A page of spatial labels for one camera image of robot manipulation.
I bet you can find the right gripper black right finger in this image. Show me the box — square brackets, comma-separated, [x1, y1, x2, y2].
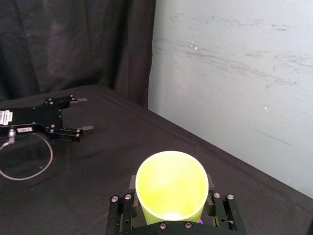
[202, 175, 246, 232]

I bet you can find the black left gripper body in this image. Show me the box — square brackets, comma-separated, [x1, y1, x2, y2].
[0, 97, 64, 142]

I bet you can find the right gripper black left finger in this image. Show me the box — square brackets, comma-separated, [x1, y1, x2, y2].
[105, 174, 147, 235]

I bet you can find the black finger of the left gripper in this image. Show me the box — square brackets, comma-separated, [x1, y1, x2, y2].
[50, 125, 94, 143]
[57, 94, 88, 110]

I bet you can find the yellow-green plastic cup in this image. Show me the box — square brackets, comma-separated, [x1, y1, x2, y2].
[135, 150, 209, 225]

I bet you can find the black table cloth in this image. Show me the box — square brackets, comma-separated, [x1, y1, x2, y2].
[0, 84, 313, 235]

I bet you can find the black curtain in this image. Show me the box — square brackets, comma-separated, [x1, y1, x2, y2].
[0, 0, 157, 108]

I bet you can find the thin grey cable, silver plug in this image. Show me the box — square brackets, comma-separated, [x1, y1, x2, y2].
[0, 129, 54, 181]

